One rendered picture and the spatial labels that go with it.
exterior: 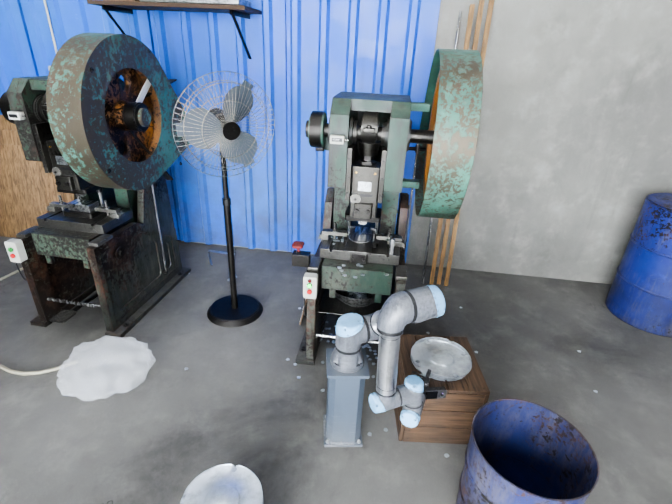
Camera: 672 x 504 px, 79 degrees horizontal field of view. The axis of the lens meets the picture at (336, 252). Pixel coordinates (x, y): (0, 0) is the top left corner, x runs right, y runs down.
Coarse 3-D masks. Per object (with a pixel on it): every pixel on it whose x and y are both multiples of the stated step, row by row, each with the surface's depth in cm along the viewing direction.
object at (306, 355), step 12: (324, 216) 264; (324, 228) 265; (312, 264) 227; (312, 300) 229; (312, 312) 233; (312, 324) 236; (324, 324) 284; (312, 336) 240; (300, 348) 256; (312, 348) 244; (300, 360) 247; (312, 360) 247
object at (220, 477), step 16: (224, 464) 159; (208, 480) 154; (224, 480) 154; (240, 480) 154; (256, 480) 154; (192, 496) 148; (208, 496) 148; (224, 496) 148; (240, 496) 149; (256, 496) 149
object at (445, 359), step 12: (420, 348) 204; (432, 348) 205; (444, 348) 206; (456, 348) 207; (420, 360) 195; (432, 360) 195; (444, 360) 196; (456, 360) 198; (468, 360) 198; (432, 372) 188; (444, 372) 188; (456, 372) 189; (468, 372) 189
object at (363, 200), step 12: (360, 168) 215; (372, 168) 214; (360, 180) 218; (372, 180) 217; (360, 192) 220; (372, 192) 220; (360, 204) 220; (372, 204) 221; (360, 216) 223; (372, 216) 225
